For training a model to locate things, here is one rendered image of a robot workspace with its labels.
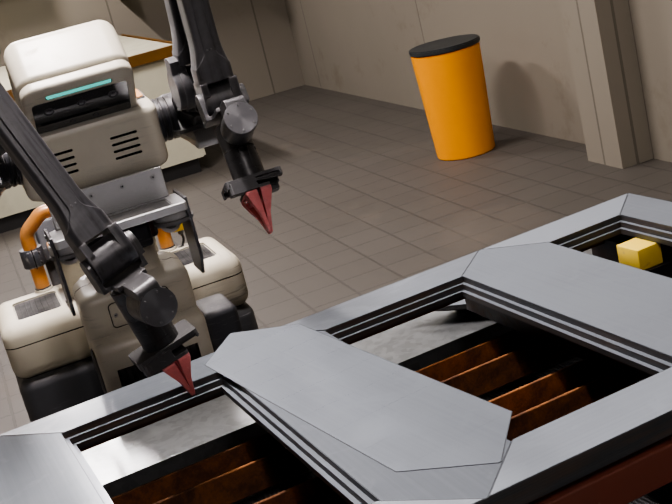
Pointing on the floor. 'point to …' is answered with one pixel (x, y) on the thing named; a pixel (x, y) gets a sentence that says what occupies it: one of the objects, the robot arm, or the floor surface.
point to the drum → (454, 96)
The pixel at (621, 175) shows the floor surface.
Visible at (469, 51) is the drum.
